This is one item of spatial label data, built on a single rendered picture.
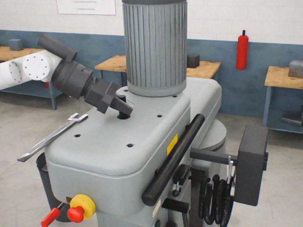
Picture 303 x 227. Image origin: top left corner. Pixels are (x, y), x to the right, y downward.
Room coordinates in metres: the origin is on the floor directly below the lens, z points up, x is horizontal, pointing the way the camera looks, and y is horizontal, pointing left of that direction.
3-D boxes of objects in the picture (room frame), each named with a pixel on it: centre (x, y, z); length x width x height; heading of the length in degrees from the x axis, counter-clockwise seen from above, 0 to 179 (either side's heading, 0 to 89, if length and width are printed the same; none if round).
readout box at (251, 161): (0.94, -0.35, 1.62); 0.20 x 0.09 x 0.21; 157
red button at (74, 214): (0.57, 0.18, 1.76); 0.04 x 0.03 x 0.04; 67
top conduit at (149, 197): (0.77, -0.07, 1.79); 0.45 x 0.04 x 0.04; 157
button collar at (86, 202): (0.59, 0.17, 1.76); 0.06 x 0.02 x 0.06; 67
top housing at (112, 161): (0.81, 0.07, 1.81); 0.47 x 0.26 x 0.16; 157
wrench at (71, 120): (0.70, 0.24, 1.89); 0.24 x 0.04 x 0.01; 158
